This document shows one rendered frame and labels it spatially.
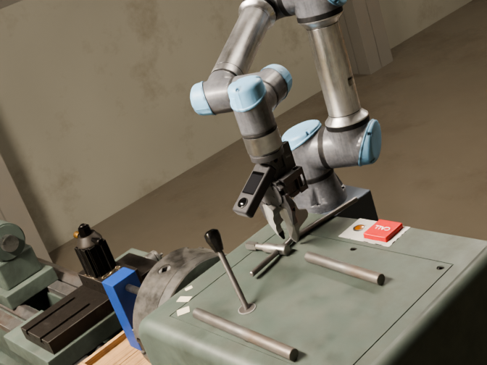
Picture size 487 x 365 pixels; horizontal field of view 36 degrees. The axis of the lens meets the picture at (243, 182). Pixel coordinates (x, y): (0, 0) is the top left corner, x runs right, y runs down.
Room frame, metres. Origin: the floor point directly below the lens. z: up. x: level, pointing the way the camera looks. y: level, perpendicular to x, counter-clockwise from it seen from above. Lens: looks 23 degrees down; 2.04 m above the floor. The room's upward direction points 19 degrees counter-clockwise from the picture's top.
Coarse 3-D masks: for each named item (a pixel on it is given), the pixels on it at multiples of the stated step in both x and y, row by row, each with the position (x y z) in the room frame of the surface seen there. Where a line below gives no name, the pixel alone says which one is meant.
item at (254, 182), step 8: (256, 168) 1.46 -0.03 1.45; (264, 168) 1.45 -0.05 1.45; (272, 168) 1.44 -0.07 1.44; (256, 176) 1.45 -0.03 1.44; (264, 176) 1.43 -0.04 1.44; (272, 176) 1.44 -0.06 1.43; (248, 184) 1.44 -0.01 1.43; (256, 184) 1.43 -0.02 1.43; (264, 184) 1.42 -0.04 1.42; (248, 192) 1.43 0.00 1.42; (256, 192) 1.41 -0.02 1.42; (264, 192) 1.42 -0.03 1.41; (240, 200) 1.42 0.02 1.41; (248, 200) 1.41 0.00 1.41; (256, 200) 1.41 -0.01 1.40; (240, 208) 1.41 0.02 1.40; (248, 208) 1.39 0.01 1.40; (256, 208) 1.40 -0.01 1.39; (248, 216) 1.39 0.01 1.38
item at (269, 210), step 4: (264, 204) 1.48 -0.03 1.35; (264, 208) 1.48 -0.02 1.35; (268, 208) 1.47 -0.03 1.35; (272, 208) 1.46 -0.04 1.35; (276, 208) 1.47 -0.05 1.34; (280, 208) 1.49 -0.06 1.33; (268, 212) 1.47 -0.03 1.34; (272, 212) 1.46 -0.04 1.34; (276, 212) 1.46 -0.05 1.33; (268, 216) 1.47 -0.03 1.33; (272, 216) 1.46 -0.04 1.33; (276, 216) 1.47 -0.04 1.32; (280, 216) 1.49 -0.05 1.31; (268, 220) 1.48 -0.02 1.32; (272, 220) 1.47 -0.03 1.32; (276, 220) 1.47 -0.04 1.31; (280, 220) 1.49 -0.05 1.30; (272, 224) 1.47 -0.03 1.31; (276, 224) 1.46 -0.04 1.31; (272, 228) 1.47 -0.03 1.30; (276, 228) 1.47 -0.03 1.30; (280, 228) 1.47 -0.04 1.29; (276, 232) 1.47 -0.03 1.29; (280, 232) 1.47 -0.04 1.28; (280, 236) 1.47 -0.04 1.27; (284, 236) 1.47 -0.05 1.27
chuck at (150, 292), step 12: (180, 252) 1.63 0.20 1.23; (192, 252) 1.62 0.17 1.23; (204, 252) 1.61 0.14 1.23; (156, 264) 1.62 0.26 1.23; (168, 264) 1.59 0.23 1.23; (180, 264) 1.57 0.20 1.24; (156, 276) 1.57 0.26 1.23; (168, 276) 1.55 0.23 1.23; (144, 288) 1.57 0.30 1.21; (156, 288) 1.54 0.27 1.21; (144, 300) 1.54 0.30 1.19; (156, 300) 1.52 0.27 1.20; (144, 312) 1.53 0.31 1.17
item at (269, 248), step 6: (246, 246) 1.49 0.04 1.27; (252, 246) 1.48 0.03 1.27; (258, 246) 1.46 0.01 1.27; (264, 246) 1.45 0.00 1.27; (270, 246) 1.44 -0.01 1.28; (276, 246) 1.43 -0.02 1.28; (282, 246) 1.42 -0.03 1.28; (288, 246) 1.42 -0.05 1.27; (270, 252) 1.43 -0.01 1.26; (282, 252) 1.41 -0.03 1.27; (288, 252) 1.41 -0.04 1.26
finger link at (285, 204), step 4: (280, 192) 1.43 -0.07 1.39; (284, 196) 1.41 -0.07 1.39; (288, 196) 1.43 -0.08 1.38; (284, 200) 1.42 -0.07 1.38; (288, 200) 1.42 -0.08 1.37; (292, 200) 1.42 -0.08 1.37; (284, 204) 1.42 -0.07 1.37; (288, 204) 1.41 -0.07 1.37; (292, 204) 1.41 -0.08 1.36; (288, 208) 1.41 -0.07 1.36; (292, 208) 1.41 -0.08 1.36; (288, 212) 1.42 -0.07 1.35; (292, 212) 1.41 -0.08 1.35; (292, 216) 1.41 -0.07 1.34; (292, 220) 1.41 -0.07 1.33; (296, 220) 1.42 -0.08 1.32; (292, 224) 1.42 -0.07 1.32
